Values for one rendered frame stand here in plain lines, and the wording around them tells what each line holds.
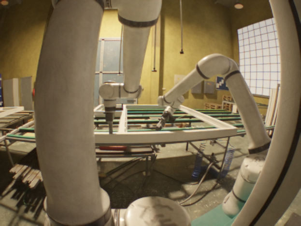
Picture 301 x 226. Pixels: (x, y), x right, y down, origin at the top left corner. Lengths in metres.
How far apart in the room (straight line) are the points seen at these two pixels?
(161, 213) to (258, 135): 0.60
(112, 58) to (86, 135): 7.38
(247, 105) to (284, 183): 0.62
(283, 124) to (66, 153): 0.28
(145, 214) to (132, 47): 0.46
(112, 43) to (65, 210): 7.68
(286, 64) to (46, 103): 0.30
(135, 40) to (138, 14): 0.11
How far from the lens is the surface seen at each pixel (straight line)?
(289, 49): 0.17
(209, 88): 8.98
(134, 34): 0.41
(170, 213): 0.33
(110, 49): 7.69
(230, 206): 0.71
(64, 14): 0.27
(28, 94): 9.73
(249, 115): 0.76
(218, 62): 0.75
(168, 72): 7.89
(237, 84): 0.79
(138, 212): 0.32
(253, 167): 0.60
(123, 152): 1.44
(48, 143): 0.22
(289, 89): 0.16
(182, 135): 1.04
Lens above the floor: 1.26
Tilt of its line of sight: 11 degrees down
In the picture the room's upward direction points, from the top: 2 degrees clockwise
